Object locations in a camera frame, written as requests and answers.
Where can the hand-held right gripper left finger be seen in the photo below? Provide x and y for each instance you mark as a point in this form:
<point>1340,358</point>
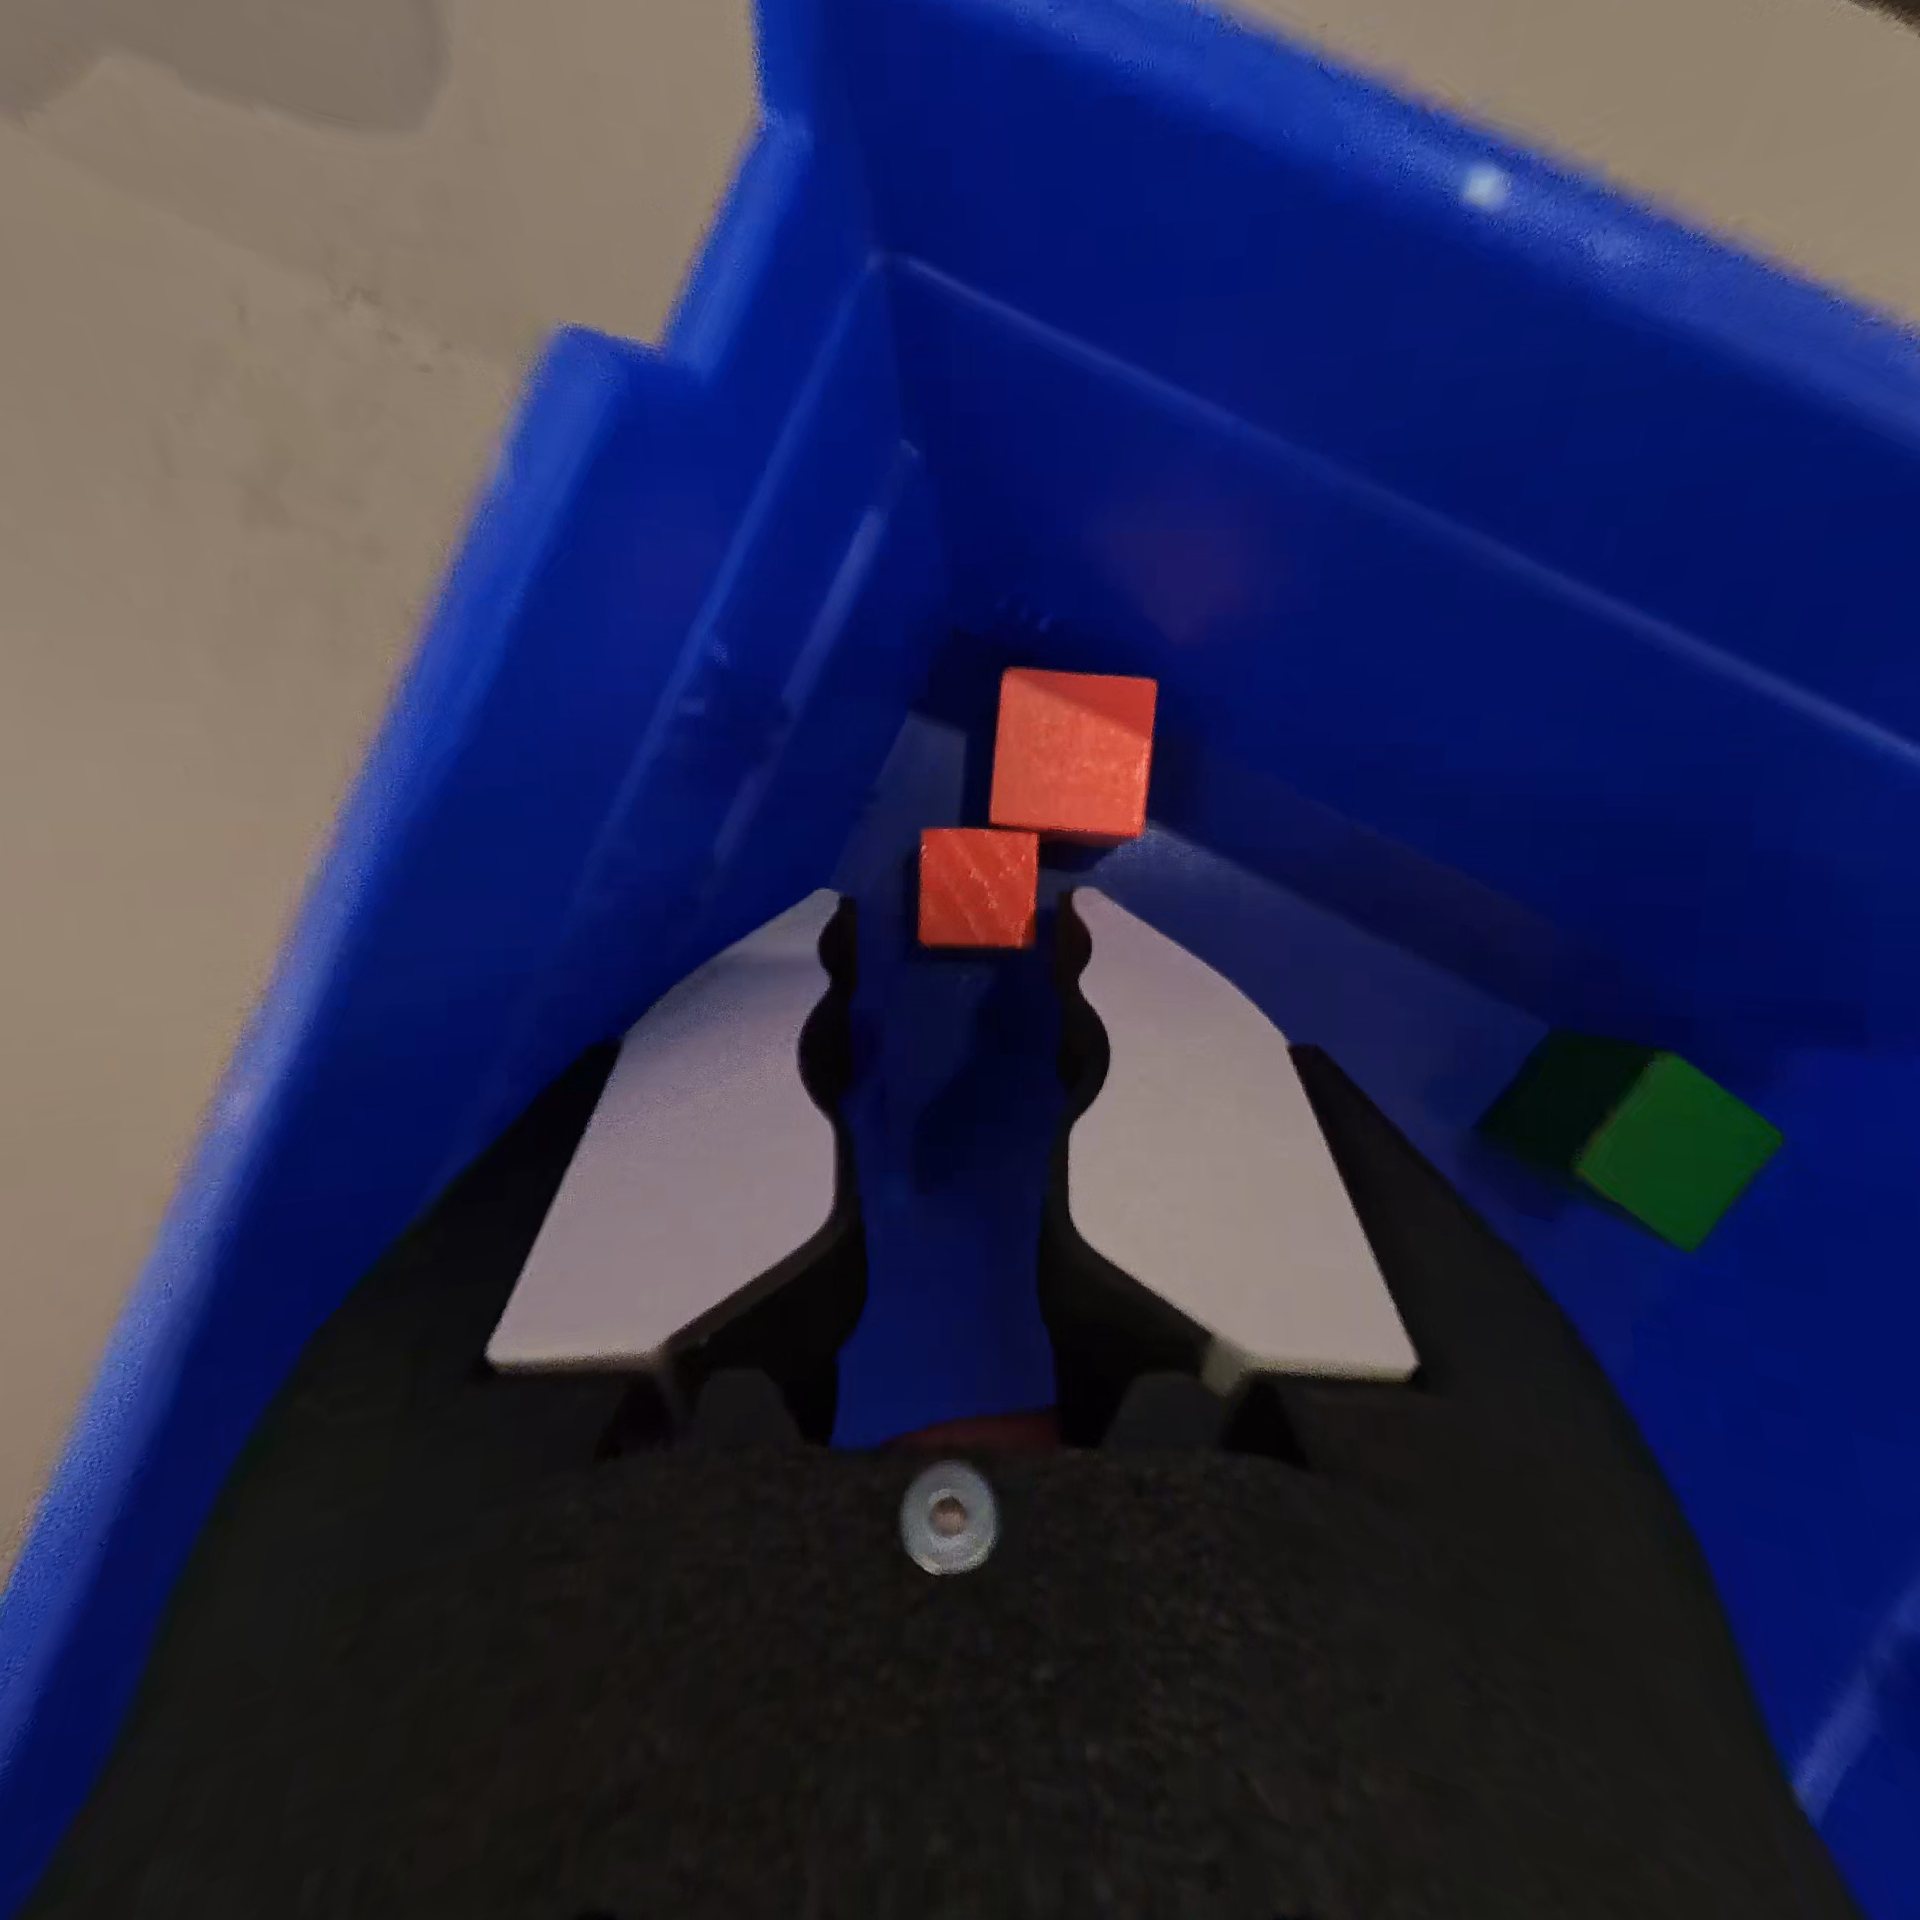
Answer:
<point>674,1184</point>

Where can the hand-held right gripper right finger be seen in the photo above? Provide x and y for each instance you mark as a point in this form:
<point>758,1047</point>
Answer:
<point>1230,1201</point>

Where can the large green wooden cube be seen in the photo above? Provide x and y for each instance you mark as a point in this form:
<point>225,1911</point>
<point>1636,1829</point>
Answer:
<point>1650,1149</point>

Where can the blue plastic bin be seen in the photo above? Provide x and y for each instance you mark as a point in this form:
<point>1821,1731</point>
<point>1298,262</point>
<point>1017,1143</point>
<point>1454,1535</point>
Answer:
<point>1350,523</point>

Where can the large red wooden cube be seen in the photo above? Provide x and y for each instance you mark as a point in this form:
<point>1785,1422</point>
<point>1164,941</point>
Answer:
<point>1073,750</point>

